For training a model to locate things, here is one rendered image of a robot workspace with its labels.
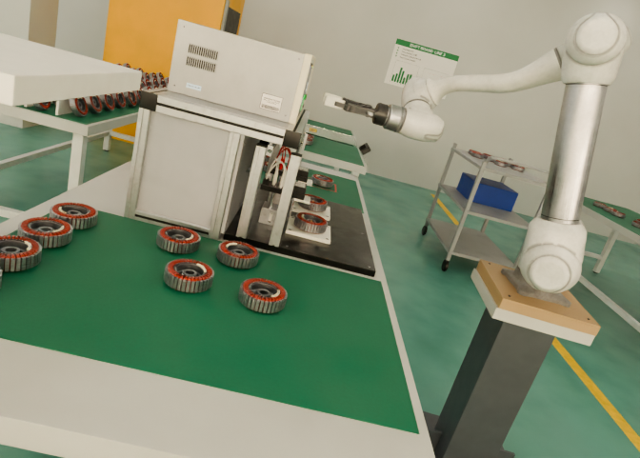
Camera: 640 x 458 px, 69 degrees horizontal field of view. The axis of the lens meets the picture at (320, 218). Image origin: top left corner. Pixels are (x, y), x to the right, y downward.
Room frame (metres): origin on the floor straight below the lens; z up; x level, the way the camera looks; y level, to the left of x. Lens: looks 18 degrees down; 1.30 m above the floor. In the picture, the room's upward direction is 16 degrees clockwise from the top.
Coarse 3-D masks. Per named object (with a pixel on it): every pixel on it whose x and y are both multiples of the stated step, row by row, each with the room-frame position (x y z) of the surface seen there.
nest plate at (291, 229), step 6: (288, 222) 1.49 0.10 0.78; (288, 228) 1.44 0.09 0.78; (294, 228) 1.45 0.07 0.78; (294, 234) 1.42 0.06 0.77; (300, 234) 1.42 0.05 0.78; (306, 234) 1.42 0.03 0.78; (312, 234) 1.44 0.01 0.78; (318, 234) 1.45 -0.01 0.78; (324, 234) 1.47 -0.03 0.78; (318, 240) 1.42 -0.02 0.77; (324, 240) 1.42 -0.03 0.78
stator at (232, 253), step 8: (224, 248) 1.14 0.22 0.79; (232, 248) 1.18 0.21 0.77; (240, 248) 1.19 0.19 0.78; (248, 248) 1.19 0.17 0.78; (216, 256) 1.14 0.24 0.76; (224, 256) 1.11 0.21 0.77; (232, 256) 1.11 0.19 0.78; (240, 256) 1.11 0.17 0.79; (248, 256) 1.12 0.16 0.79; (256, 256) 1.15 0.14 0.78; (232, 264) 1.11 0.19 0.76; (240, 264) 1.11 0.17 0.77; (248, 264) 1.12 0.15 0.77; (256, 264) 1.16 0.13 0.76
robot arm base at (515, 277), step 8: (504, 272) 1.56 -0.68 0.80; (512, 272) 1.53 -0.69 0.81; (520, 272) 1.48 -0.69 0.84; (512, 280) 1.49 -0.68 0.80; (520, 280) 1.47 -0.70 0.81; (520, 288) 1.43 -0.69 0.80; (528, 288) 1.43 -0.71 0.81; (528, 296) 1.41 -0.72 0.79; (536, 296) 1.42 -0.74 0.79; (544, 296) 1.42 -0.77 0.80; (552, 296) 1.43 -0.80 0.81; (560, 296) 1.44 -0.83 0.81; (560, 304) 1.42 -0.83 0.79; (568, 304) 1.42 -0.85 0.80
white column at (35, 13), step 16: (0, 0) 4.25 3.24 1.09; (16, 0) 4.26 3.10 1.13; (32, 0) 4.29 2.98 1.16; (48, 0) 4.53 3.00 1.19; (0, 16) 4.25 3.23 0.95; (16, 16) 4.26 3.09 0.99; (32, 16) 4.31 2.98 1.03; (48, 16) 4.55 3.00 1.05; (0, 32) 4.25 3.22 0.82; (16, 32) 4.26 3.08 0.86; (32, 32) 4.33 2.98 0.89; (48, 32) 4.57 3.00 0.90
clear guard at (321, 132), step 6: (306, 126) 1.84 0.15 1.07; (312, 126) 1.90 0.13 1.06; (306, 132) 1.68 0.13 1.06; (312, 132) 1.71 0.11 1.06; (318, 132) 1.75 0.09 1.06; (324, 132) 1.80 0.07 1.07; (330, 132) 1.85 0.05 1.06; (336, 132) 1.90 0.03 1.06; (330, 138) 1.70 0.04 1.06; (336, 138) 1.74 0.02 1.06; (342, 138) 1.78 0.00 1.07; (348, 138) 1.82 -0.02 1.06; (354, 138) 1.88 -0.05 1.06; (348, 144) 1.69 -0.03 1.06; (354, 144) 1.72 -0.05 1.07; (360, 150) 1.72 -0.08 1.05; (366, 162) 1.70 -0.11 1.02
